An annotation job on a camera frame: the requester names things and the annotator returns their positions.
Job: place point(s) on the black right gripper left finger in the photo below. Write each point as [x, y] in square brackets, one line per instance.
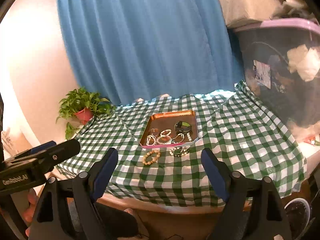
[66, 208]

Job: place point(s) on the left hand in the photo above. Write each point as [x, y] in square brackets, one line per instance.
[29, 212]

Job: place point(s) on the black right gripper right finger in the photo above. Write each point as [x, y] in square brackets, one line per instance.
[253, 208]

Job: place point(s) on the blue curtain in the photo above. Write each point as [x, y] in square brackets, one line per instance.
[131, 49]

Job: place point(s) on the pink copper metal tray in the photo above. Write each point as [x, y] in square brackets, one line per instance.
[160, 130]

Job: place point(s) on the clear storage bin purple lid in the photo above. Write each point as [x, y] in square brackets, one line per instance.
[291, 48]

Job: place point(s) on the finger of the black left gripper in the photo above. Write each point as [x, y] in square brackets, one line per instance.
[52, 156]

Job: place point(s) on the green white checkered tablecloth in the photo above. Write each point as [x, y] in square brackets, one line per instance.
[236, 126]

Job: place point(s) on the potted green plant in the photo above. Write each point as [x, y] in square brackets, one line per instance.
[79, 106]

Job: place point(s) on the white label sticker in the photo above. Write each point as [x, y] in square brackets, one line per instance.
[262, 73]

